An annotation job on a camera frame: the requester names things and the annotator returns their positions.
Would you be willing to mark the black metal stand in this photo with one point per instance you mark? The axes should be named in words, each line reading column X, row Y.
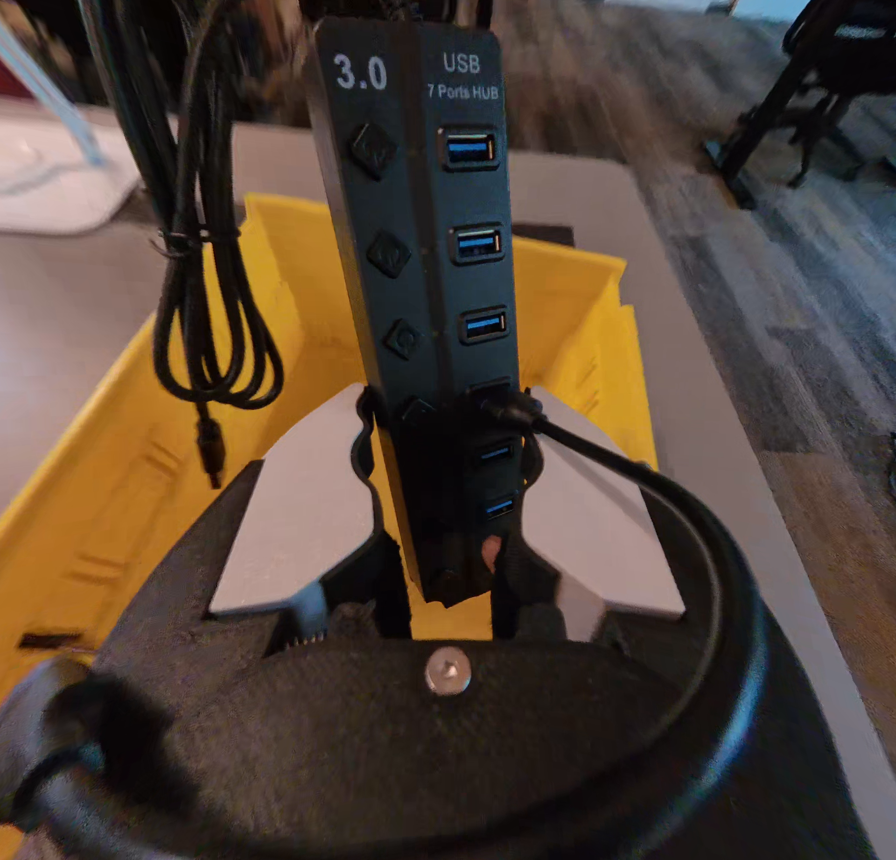
column 840, row 40

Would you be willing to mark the black multi-port usb hub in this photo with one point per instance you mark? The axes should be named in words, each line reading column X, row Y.
column 413, row 279

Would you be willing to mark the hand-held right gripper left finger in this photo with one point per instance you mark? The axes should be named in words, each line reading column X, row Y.
column 294, row 524

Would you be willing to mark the yellow plastic bin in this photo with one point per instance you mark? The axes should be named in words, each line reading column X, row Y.
column 126, row 454

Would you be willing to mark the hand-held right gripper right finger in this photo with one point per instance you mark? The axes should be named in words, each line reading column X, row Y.
column 595, row 538

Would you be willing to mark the clear acrylic stand white base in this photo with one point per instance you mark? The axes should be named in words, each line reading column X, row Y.
column 63, row 195

